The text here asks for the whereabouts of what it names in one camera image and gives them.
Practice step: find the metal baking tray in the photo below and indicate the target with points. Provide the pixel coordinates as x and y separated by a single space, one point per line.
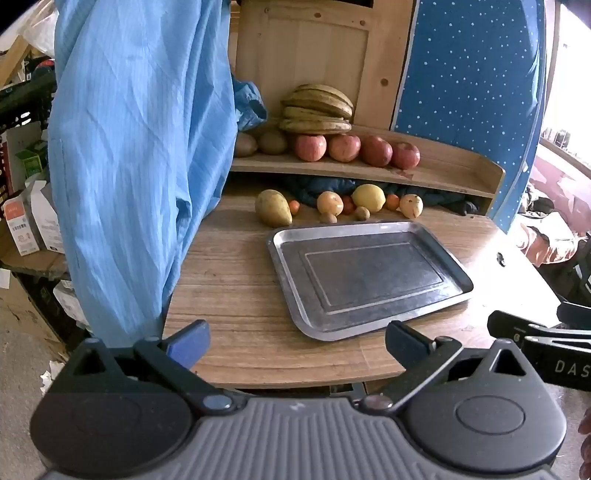
345 280

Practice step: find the red apple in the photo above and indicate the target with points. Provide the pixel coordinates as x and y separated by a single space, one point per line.
376 151
344 147
310 148
406 155

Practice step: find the brown kiwi shelf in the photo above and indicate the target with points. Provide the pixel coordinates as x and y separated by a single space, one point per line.
272 142
245 145

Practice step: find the white cardboard box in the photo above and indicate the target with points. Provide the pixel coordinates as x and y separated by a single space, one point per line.
32 220

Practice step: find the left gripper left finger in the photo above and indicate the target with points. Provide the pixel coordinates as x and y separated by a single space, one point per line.
167 363

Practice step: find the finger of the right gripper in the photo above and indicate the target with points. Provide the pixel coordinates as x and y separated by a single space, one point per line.
574 315
503 325

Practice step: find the pale speckled round fruit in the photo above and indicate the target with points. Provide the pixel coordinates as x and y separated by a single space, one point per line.
411 206

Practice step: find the bunch of ripe bananas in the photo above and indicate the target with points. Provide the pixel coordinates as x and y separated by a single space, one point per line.
316 109

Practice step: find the brown kiwi left shelf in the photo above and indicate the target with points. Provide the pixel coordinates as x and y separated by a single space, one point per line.
245 145

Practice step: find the small orange tangerine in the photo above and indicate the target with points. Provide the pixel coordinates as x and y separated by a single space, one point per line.
294 207
392 202

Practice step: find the wooden cabinet back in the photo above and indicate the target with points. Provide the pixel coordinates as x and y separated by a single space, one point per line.
359 48

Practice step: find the yellow green pear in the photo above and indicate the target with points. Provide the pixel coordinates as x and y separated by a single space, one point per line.
273 209

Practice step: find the red apple far right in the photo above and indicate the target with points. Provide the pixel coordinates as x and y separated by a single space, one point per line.
406 155

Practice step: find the yellow lemon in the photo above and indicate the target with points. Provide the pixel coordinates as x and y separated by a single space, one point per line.
369 196

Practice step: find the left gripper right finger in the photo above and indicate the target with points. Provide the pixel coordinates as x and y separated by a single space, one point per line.
426 362

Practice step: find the small red tomato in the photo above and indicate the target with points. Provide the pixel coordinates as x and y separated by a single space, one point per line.
349 207

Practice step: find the dark blue cloth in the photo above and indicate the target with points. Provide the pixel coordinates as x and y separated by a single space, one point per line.
306 189

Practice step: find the person's hand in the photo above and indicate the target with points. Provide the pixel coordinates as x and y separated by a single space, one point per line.
584 429

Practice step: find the brown kiwi right shelf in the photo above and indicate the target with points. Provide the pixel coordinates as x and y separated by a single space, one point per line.
272 142

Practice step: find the red apple far left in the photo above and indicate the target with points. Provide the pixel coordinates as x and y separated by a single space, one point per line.
310 148

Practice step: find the wooden raised shelf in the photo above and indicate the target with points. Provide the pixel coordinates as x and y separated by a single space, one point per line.
442 167

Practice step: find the light blue hanging garment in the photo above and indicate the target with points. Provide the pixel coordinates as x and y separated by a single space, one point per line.
142 134

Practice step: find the blue starry panel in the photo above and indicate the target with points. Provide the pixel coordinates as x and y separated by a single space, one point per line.
475 78

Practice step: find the orange persimmon fruit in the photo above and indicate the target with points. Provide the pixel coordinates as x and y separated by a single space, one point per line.
330 203

